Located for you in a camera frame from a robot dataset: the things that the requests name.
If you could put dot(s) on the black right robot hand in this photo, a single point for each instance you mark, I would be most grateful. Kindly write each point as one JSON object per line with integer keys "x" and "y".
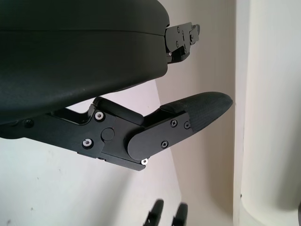
{"x": 181, "y": 214}

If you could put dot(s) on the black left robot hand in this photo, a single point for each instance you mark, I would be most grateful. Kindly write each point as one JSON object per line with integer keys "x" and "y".
{"x": 77, "y": 58}

